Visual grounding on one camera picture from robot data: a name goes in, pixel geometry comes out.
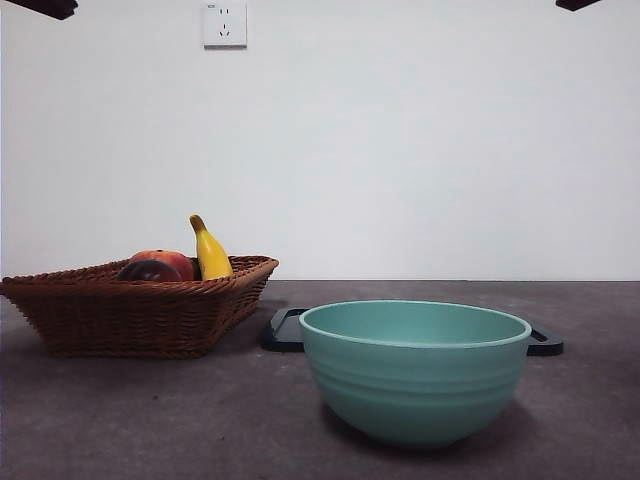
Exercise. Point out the teal ribbed bowl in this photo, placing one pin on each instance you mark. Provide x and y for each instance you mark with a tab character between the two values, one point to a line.
415	390

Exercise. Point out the brown wicker basket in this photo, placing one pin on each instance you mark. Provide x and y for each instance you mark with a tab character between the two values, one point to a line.
125	315

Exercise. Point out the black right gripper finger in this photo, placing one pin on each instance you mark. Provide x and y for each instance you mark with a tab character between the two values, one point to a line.
577	4

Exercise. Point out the dark red plum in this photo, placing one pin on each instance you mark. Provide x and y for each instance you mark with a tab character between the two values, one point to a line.
147	272

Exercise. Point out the red orange peach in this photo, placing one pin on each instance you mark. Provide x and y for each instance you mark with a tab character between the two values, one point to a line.
172	260

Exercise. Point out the white wall socket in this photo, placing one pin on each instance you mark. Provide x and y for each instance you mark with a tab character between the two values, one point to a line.
225	30

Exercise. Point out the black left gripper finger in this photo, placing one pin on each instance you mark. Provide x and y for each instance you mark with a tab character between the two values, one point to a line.
55	7

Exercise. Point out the yellow banana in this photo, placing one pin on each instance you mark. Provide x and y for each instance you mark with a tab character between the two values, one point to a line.
212	257

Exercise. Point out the dark teal rectangular tray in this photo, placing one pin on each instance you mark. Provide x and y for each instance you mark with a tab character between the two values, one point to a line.
280	340

